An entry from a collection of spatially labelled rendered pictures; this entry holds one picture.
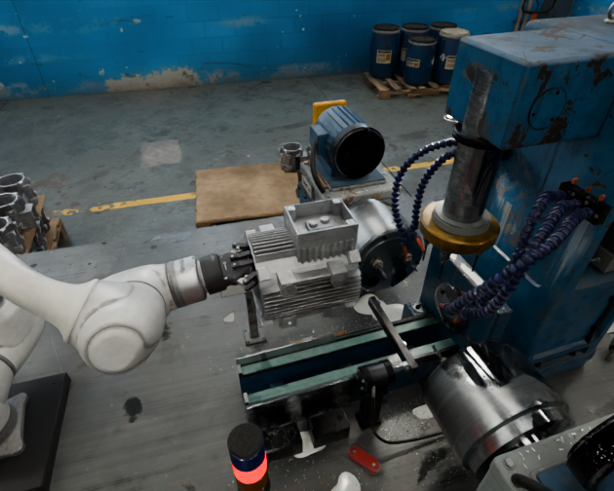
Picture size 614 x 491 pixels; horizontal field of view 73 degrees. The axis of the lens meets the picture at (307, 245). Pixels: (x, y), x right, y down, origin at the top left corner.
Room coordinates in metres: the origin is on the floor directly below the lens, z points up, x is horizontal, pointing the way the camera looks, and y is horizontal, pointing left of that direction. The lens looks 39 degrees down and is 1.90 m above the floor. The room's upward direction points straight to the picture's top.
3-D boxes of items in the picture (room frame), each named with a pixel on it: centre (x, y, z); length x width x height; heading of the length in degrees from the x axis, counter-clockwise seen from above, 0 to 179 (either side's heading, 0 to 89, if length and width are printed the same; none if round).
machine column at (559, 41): (0.87, -0.56, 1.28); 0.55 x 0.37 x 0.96; 108
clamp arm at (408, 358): (0.73, -0.22, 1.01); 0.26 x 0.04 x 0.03; 18
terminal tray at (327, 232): (0.66, -0.03, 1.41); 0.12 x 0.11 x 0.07; 107
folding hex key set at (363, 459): (0.49, -0.14, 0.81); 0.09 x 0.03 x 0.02; 55
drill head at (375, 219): (1.12, -0.21, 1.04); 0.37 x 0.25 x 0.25; 18
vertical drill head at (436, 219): (0.80, -0.36, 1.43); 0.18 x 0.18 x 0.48
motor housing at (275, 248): (0.65, 0.01, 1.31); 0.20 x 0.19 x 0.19; 107
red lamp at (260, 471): (0.34, 0.10, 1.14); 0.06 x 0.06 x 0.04
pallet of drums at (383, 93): (5.87, -1.46, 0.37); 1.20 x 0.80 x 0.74; 100
